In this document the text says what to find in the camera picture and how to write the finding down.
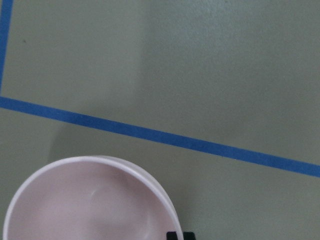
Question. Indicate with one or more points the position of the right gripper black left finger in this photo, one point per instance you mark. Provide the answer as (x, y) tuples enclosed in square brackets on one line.
[(171, 235)]

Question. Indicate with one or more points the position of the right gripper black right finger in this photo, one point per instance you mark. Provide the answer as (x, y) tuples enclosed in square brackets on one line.
[(189, 235)]

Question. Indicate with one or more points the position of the pink bowl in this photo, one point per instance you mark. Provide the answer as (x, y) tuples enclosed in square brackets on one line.
[(91, 198)]

